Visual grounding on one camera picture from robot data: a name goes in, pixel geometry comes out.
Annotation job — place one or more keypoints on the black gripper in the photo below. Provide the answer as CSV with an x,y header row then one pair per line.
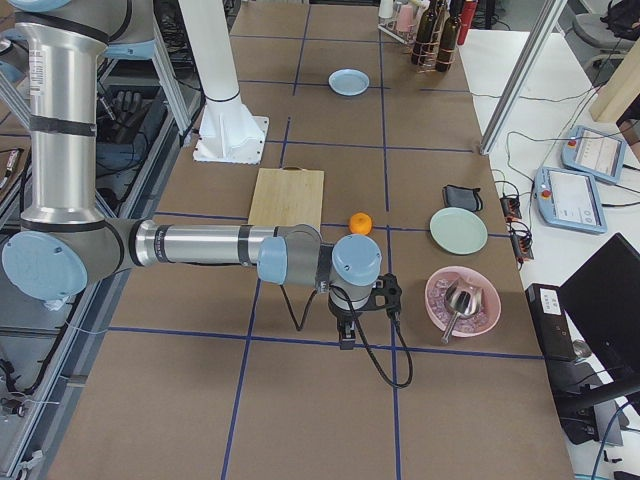
x,y
342,316

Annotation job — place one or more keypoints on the orange mandarin fruit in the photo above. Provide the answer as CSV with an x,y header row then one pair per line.
x,y
360,223

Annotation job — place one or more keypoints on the light blue plate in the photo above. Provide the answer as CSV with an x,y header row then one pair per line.
x,y
348,82

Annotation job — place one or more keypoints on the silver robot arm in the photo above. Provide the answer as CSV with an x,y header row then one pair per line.
x,y
66,244

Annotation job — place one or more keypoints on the light green plate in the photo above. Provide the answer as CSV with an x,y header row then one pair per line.
x,y
458,231

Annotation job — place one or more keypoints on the pink bowl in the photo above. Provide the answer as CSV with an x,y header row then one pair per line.
x,y
483,321

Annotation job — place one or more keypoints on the metal ice scoop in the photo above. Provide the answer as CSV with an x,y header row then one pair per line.
x,y
462,301

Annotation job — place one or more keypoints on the bamboo cutting board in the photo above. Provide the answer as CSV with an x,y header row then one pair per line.
x,y
287,197

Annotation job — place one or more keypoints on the grey folded cloth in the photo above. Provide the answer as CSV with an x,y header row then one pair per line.
x,y
462,197

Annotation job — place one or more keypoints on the black desktop computer box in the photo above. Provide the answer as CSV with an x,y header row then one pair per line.
x,y
550,322

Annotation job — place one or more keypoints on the black computer monitor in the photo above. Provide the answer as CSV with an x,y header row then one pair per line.
x,y
602,300

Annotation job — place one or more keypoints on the blue teach pendant near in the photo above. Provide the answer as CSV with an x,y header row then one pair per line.
x,y
569,199

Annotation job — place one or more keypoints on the blue teach pendant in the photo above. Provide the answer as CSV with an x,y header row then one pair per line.
x,y
594,152
569,199

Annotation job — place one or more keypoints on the dark wine bottle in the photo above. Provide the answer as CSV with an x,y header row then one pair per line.
x,y
424,34
449,36

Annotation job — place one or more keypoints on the blue teach pendant far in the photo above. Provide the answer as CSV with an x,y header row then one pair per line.
x,y
594,152

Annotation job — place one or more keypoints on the pink cup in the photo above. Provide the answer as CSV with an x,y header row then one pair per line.
x,y
404,20

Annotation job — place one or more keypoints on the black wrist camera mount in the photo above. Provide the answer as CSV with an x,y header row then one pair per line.
x,y
386,295

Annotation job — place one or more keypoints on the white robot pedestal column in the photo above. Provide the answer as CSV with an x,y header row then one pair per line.
x,y
228,131

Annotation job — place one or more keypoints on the copper wire bottle rack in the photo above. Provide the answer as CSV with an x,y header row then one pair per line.
x,y
434,42

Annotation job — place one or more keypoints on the aluminium frame post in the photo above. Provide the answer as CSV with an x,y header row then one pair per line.
x,y
529,55

